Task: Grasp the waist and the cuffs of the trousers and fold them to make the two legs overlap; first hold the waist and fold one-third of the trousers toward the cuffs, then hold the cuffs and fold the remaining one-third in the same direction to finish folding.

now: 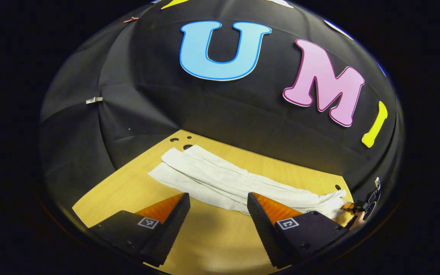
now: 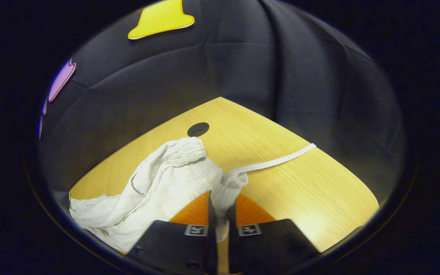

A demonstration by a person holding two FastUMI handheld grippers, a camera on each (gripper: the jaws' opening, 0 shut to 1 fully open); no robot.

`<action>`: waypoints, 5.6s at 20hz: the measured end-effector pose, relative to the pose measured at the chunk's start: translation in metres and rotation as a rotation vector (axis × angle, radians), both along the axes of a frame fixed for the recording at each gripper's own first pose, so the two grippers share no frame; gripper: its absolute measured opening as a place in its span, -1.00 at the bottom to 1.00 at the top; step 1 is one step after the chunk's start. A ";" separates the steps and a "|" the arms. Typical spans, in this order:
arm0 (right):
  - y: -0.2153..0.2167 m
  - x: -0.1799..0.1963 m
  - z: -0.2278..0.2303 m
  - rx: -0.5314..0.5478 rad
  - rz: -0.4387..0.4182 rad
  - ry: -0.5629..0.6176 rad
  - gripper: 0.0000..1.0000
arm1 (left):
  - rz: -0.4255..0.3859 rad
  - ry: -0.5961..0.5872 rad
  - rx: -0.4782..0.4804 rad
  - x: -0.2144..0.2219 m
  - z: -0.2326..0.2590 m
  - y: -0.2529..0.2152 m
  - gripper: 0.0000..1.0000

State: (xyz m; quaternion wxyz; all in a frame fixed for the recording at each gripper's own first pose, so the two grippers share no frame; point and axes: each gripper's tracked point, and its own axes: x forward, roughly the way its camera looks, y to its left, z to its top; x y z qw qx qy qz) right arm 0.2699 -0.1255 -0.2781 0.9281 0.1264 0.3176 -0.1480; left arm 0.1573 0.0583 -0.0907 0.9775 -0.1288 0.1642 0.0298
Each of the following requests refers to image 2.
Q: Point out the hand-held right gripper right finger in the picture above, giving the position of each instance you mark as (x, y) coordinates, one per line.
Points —
(269, 244)

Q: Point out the black backdrop cloth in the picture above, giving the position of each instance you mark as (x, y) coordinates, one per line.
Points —
(243, 65)

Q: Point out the white jeans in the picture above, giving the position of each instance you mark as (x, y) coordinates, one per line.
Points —
(159, 187)

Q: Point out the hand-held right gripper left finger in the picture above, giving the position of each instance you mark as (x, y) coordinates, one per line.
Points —
(174, 244)

